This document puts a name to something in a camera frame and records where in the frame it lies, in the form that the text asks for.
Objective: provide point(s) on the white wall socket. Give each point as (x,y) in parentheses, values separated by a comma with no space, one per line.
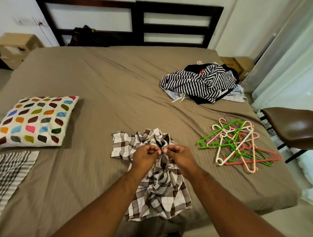
(29,21)

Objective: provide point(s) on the grey checked towel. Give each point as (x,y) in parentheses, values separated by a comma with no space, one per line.
(12,173)

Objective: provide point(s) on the light blue garment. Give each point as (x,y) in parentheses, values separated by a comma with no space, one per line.
(237,93)

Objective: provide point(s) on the pile of coloured plastic hangers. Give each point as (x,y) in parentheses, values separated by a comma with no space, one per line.
(237,144)

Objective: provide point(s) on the brown white plaid shirt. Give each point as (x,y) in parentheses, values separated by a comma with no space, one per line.
(161,195)

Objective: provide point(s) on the person's right hand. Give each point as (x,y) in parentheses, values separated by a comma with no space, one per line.
(180,156)

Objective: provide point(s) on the person's left forearm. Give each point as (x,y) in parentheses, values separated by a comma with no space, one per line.
(100,207)

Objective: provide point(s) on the black slatted headboard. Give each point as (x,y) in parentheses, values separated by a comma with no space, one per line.
(137,22)

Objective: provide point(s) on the person's left hand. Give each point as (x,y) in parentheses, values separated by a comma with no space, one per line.
(144,158)

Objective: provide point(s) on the colourful leaf print pillow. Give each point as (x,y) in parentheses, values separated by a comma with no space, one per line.
(36,119)

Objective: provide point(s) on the cardboard boxes left of bed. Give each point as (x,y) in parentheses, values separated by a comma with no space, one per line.
(17,46)

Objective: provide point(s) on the black bag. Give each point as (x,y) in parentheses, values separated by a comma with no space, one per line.
(90,36)

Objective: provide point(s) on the bed with taupe sheet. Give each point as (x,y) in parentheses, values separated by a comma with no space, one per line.
(112,83)

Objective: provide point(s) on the sheer white curtain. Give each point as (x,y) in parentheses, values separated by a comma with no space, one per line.
(283,53)

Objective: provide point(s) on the cardboard box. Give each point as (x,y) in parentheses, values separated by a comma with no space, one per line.
(226,61)
(244,65)

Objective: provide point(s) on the brown chair with black legs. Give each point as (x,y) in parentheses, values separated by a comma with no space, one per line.
(288,124)

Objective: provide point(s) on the black white striped garment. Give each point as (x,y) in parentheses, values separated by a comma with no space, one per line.
(195,83)

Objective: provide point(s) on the person's right forearm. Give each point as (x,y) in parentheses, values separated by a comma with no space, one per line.
(230,207)

